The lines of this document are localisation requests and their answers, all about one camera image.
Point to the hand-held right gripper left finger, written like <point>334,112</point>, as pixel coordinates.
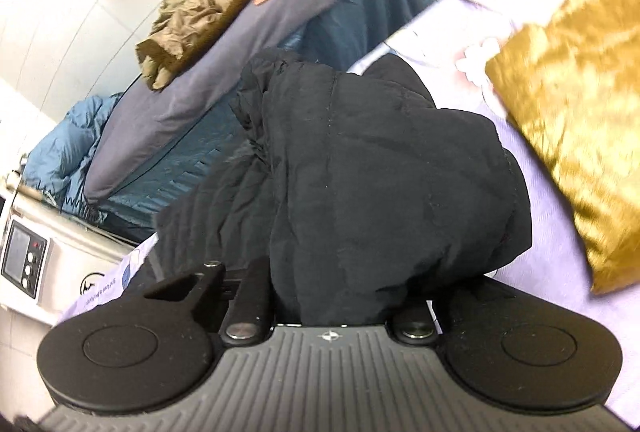
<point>250,302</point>

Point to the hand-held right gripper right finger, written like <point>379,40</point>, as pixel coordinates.
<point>413,326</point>

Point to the black quilted jacket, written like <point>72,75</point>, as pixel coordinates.
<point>380,182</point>

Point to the white appliance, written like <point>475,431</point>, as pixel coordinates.
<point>60,257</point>

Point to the grey blanket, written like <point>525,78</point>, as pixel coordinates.
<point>200,102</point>

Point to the light blue duvet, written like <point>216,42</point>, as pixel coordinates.
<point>70,147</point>

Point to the mustard yellow garment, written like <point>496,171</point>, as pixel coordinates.
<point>570,102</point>

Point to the olive green jacket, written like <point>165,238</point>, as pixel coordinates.
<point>200,7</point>

